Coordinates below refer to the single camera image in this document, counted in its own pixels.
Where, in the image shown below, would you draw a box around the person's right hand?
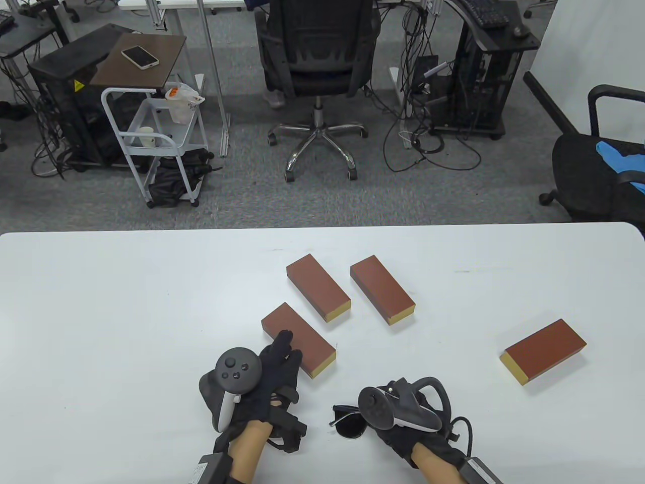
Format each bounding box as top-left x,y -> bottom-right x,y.
374,428 -> 465,468

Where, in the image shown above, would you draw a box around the person's left hand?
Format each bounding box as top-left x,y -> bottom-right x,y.
214,330 -> 303,453

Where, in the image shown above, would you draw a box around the black sunglasses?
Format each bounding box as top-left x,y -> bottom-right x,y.
329,405 -> 368,439

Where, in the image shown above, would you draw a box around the brown storage box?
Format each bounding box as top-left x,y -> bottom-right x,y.
261,302 -> 337,380
286,254 -> 352,323
350,255 -> 417,326
500,319 -> 588,387

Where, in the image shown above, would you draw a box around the person's right forearm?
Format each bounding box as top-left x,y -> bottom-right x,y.
411,446 -> 467,484

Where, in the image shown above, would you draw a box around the person's left forearm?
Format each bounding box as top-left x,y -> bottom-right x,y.
229,422 -> 273,484

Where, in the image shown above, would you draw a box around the grey VR controller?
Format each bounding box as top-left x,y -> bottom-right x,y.
358,377 -> 452,433
199,348 -> 263,433

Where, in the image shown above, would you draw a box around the black wrist battery pack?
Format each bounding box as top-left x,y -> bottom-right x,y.
461,456 -> 504,484
189,454 -> 235,484

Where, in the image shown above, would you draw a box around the black bag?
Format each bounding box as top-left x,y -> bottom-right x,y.
148,148 -> 222,207

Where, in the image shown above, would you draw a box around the white plastic bag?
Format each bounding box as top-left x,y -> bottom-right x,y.
165,82 -> 206,125

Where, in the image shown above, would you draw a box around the white rolling cart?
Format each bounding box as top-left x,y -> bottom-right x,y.
101,87 -> 210,209

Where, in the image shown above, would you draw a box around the black fabric office chair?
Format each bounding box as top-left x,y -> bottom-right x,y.
538,85 -> 645,223

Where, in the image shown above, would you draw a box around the white desk foot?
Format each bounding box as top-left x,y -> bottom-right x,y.
389,67 -> 413,150

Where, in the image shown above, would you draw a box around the black mesh office chair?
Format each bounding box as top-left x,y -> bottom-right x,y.
253,0 -> 382,183

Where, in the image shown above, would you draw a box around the black floor box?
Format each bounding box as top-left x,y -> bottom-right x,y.
412,54 -> 440,96

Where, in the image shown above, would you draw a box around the white smartphone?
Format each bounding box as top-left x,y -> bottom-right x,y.
121,45 -> 160,70

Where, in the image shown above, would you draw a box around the blue cloth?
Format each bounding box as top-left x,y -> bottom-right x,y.
596,141 -> 645,195

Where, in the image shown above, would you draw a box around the black computer stand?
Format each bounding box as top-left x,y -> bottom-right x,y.
432,0 -> 542,141

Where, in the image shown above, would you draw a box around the black computer case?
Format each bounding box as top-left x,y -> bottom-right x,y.
28,24 -> 139,169

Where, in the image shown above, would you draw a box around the black keyboard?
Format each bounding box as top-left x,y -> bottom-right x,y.
460,0 -> 510,29

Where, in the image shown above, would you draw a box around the black desk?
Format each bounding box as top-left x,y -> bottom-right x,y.
0,10 -> 60,56

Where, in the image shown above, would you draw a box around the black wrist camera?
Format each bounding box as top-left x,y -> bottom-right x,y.
272,411 -> 308,452

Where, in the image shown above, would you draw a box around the black floor cables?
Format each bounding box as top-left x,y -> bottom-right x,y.
382,88 -> 483,173

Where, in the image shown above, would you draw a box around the black cable bundle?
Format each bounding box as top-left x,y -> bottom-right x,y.
30,91 -> 76,180

